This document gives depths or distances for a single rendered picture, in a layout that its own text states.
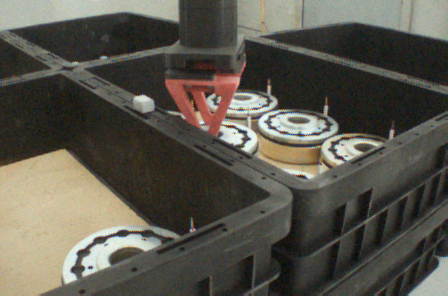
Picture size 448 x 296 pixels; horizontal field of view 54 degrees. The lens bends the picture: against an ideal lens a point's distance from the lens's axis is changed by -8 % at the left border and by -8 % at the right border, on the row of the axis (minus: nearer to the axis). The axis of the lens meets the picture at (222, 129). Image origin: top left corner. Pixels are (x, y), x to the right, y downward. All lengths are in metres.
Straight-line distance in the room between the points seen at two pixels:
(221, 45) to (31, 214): 0.25
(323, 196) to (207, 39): 0.20
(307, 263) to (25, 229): 0.27
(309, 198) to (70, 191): 0.29
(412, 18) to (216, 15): 3.16
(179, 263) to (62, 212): 0.26
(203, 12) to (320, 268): 0.25
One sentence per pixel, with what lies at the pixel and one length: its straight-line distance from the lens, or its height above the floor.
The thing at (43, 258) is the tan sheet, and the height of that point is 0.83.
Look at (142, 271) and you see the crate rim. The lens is 0.24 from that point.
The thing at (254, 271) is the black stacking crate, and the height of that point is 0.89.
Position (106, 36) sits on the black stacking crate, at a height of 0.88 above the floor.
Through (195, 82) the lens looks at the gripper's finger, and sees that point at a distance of 0.43.
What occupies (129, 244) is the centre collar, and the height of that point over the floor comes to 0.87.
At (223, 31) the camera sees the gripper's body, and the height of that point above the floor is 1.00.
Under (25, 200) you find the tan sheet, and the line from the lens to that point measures 0.52.
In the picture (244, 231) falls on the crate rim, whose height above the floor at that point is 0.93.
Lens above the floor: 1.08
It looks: 23 degrees down
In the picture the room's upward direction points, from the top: straight up
